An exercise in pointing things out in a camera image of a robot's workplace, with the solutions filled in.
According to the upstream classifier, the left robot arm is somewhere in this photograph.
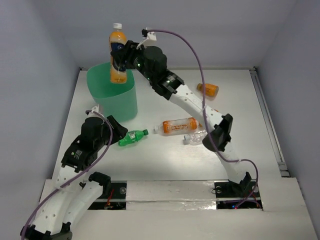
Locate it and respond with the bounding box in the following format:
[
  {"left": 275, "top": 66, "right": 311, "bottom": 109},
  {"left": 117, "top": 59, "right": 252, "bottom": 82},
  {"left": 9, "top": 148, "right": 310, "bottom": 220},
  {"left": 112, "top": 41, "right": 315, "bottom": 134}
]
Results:
[{"left": 20, "top": 110, "right": 128, "bottom": 240}]

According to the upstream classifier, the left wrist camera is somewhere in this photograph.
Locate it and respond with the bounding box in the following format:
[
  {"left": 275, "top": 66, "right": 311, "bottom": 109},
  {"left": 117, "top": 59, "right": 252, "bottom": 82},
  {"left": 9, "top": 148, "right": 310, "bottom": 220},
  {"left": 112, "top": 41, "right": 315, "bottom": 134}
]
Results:
[{"left": 85, "top": 105, "right": 100, "bottom": 117}]

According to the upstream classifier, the aluminium rail right edge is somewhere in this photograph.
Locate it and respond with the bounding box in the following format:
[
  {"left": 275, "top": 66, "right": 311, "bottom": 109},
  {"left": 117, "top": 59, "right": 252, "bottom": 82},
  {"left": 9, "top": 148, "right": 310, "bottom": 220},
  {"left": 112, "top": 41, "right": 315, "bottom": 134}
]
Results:
[{"left": 249, "top": 67, "right": 291, "bottom": 178}]

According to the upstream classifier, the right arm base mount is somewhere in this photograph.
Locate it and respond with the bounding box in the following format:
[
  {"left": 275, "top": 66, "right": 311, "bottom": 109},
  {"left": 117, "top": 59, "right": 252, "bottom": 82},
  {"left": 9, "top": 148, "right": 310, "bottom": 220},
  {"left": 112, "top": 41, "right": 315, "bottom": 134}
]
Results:
[{"left": 211, "top": 172, "right": 263, "bottom": 210}]

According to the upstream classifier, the amber ribbed orange bottle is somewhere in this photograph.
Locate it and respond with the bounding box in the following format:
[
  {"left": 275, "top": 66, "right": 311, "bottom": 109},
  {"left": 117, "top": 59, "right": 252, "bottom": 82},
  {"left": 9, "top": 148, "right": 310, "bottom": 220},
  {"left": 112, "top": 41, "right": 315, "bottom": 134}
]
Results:
[{"left": 196, "top": 83, "right": 219, "bottom": 98}]

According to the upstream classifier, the clear bottle orange label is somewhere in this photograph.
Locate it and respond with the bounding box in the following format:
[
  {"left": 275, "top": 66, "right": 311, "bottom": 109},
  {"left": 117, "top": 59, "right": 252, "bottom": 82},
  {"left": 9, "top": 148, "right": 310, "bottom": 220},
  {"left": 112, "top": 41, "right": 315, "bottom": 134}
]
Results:
[{"left": 153, "top": 117, "right": 202, "bottom": 136}]

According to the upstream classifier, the green Sprite bottle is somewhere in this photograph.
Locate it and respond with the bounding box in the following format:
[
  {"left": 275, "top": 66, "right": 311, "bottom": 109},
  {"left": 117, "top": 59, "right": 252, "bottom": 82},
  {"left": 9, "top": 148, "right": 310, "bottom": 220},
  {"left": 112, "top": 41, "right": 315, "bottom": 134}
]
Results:
[{"left": 118, "top": 129, "right": 149, "bottom": 147}]

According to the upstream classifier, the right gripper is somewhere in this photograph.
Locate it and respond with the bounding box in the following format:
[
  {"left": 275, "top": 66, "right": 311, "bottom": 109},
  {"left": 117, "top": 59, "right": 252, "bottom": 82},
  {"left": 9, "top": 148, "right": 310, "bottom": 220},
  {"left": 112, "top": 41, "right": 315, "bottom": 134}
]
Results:
[{"left": 110, "top": 40, "right": 156, "bottom": 84}]

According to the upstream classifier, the clear empty water bottle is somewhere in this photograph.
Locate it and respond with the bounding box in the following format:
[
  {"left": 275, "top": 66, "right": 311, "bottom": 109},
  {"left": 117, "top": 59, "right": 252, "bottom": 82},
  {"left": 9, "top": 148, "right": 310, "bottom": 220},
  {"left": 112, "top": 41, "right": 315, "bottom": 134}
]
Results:
[{"left": 183, "top": 130, "right": 207, "bottom": 145}]

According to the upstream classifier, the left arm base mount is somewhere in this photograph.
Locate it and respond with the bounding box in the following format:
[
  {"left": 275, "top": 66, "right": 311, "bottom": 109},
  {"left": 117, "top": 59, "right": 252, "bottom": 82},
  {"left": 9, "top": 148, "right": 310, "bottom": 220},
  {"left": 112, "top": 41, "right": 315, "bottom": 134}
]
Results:
[{"left": 88, "top": 172, "right": 127, "bottom": 210}]

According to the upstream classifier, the green plastic bin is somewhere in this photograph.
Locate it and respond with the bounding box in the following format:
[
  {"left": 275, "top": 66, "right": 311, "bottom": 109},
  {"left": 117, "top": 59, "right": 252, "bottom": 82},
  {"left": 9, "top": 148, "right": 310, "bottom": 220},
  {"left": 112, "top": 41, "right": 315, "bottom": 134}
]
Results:
[{"left": 86, "top": 62, "right": 138, "bottom": 122}]

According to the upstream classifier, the orange juice bottle blue label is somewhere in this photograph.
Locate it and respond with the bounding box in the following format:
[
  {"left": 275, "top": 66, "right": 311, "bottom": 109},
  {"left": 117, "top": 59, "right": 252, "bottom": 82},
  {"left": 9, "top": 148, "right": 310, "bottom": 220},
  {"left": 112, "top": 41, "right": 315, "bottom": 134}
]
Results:
[{"left": 109, "top": 23, "right": 127, "bottom": 84}]

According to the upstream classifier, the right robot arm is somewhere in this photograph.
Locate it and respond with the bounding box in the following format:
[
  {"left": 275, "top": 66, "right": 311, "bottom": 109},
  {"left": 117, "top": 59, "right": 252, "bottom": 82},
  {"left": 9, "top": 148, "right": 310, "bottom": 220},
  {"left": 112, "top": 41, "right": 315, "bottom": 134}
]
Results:
[{"left": 111, "top": 40, "right": 252, "bottom": 196}]

